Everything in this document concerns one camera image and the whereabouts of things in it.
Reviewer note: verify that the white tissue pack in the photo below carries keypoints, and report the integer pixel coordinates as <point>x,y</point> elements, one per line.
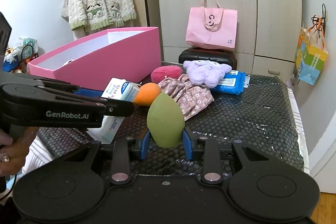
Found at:
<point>120,90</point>

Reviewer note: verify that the colourful hanging paper bag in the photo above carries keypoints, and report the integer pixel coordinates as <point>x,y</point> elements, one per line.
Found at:
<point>311,52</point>

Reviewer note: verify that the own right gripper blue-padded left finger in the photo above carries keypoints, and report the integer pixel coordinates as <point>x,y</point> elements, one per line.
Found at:
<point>142,144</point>

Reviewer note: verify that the purple plush toy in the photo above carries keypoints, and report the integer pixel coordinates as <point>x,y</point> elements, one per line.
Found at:
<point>205,72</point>

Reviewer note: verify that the green egg-shaped sponge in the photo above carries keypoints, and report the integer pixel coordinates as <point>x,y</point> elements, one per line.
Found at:
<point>165,121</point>

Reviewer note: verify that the person's hand with ring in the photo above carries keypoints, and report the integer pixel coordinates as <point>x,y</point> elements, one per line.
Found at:
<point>13,153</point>

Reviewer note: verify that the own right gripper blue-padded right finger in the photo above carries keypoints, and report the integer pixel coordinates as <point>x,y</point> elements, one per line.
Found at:
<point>189,143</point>

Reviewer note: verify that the magenta fuzzy plush pouch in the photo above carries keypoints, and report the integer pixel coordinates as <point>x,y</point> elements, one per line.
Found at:
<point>170,71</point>

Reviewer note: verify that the pink tote bag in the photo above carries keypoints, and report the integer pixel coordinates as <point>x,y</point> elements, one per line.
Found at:
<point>212,28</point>

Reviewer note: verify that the blue wet wipes pack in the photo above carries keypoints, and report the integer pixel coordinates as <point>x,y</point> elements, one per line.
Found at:
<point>234,82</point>

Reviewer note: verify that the black suitcase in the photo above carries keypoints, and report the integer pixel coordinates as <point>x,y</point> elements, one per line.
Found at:
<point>219,56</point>

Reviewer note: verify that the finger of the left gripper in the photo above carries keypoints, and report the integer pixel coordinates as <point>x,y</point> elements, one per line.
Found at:
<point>88,92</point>
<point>118,108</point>

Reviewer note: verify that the orange egg-shaped sponge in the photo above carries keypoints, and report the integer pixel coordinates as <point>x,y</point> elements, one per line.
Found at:
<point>147,94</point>

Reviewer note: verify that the pink storage box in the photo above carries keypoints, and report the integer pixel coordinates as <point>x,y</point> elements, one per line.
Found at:
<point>129,53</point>

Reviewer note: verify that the clutter of bags on dresser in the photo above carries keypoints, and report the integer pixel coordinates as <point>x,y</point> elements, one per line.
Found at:
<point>18,56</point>

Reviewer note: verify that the floral pink fabric scrunchie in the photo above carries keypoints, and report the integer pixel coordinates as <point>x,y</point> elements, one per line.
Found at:
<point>192,99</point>

